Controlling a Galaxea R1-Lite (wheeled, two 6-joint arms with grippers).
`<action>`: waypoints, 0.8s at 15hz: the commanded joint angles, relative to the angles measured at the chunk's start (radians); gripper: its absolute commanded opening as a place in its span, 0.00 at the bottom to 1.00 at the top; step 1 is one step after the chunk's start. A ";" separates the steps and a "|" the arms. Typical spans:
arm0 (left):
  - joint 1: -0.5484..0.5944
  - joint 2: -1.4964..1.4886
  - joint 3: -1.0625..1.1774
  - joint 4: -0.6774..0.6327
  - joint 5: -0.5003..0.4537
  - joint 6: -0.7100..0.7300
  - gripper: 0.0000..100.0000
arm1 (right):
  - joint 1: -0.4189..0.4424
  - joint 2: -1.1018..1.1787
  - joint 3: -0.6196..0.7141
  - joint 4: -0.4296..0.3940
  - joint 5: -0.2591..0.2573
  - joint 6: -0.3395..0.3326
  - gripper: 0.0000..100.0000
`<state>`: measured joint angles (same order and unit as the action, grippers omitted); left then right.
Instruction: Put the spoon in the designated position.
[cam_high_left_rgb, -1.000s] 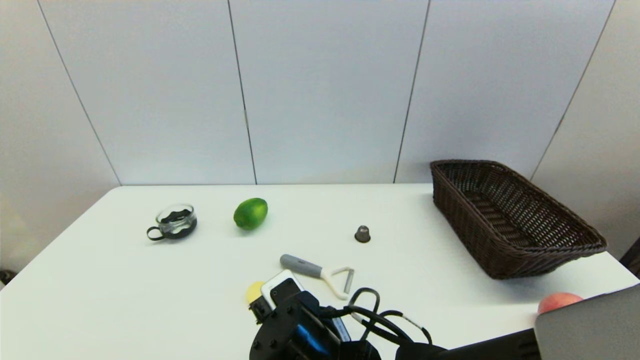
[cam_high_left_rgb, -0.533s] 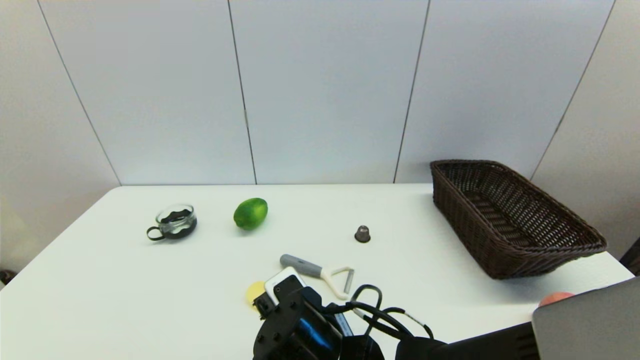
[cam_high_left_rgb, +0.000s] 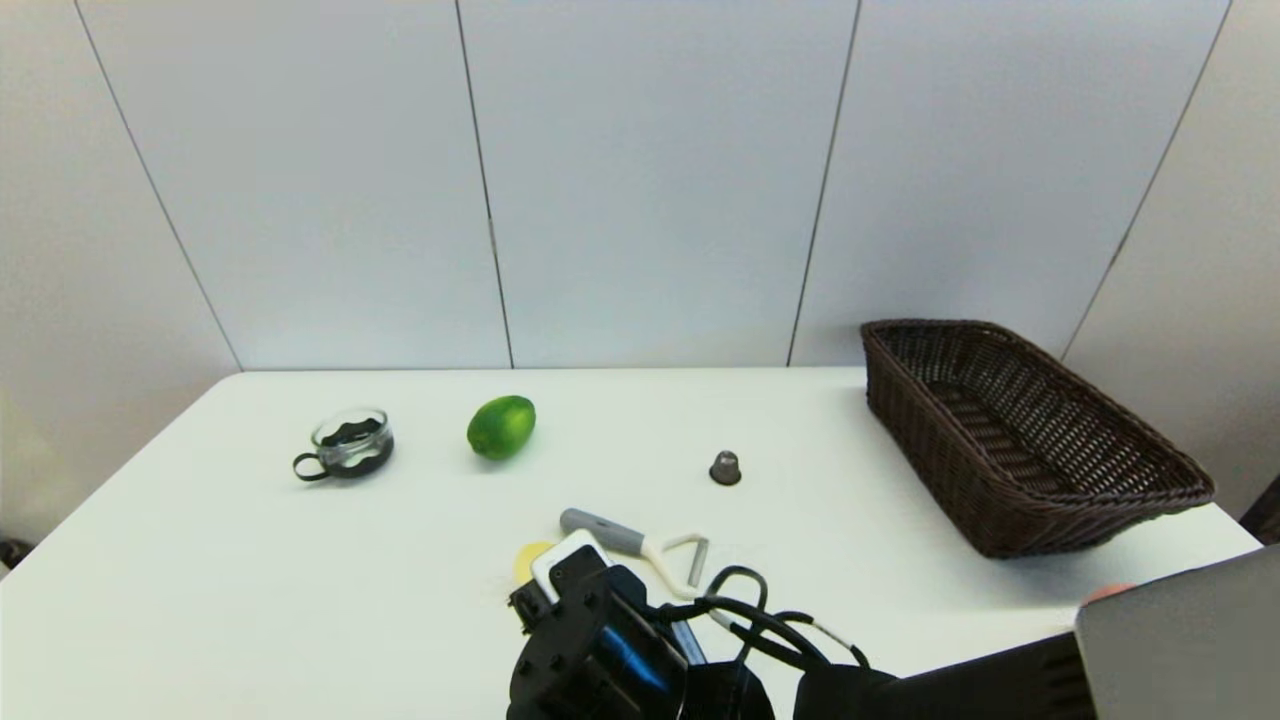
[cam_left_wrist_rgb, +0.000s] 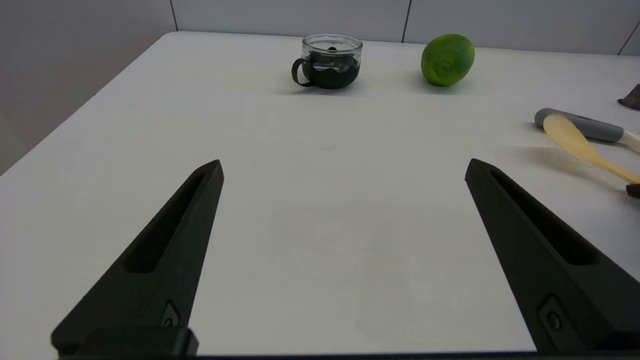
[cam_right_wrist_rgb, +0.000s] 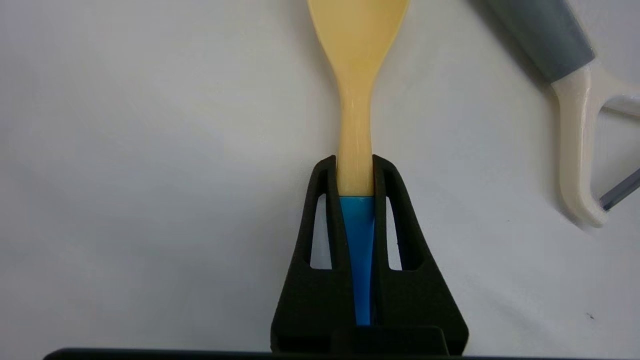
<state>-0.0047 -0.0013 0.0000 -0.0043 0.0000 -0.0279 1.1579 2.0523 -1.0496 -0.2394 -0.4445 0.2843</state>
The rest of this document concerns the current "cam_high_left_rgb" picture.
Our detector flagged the grey and white peeler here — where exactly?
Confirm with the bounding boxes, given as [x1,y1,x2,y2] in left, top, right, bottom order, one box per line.
[558,507,710,601]

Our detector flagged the green lime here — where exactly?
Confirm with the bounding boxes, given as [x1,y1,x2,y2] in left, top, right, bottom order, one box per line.
[466,395,537,462]

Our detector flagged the glass cup with black holder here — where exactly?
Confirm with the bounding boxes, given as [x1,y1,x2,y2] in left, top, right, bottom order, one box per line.
[292,407,395,484]

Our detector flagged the dark brown wicker basket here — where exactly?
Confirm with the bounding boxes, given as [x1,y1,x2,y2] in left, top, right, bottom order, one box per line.
[859,319,1216,560]

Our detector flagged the dark background furniture edge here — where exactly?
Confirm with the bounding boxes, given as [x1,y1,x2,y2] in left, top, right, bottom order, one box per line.
[1240,475,1280,547]

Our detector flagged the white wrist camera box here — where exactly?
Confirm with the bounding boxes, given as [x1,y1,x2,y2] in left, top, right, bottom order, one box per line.
[530,530,613,606]

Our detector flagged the black cable with white sleeve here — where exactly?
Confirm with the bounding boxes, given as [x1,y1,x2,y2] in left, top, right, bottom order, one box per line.
[650,565,871,673]

